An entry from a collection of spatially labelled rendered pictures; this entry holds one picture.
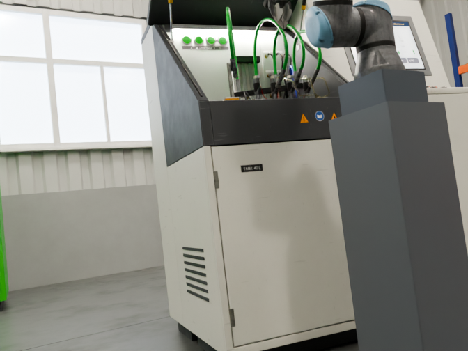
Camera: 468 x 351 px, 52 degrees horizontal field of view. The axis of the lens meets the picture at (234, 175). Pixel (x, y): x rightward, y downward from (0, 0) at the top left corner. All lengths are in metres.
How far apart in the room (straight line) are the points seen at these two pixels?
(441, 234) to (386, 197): 0.19
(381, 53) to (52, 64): 4.87
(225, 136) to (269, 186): 0.24
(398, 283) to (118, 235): 4.70
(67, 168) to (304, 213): 4.27
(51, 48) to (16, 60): 0.41
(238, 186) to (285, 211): 0.20
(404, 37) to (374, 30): 1.12
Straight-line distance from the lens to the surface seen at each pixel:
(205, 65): 2.33
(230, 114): 1.71
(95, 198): 5.76
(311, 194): 1.80
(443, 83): 2.64
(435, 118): 1.50
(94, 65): 6.10
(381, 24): 1.53
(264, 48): 2.47
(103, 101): 6.00
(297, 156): 1.79
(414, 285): 1.36
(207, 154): 1.65
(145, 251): 5.92
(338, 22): 1.46
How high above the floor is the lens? 0.56
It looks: 4 degrees up
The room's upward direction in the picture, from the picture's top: 7 degrees counter-clockwise
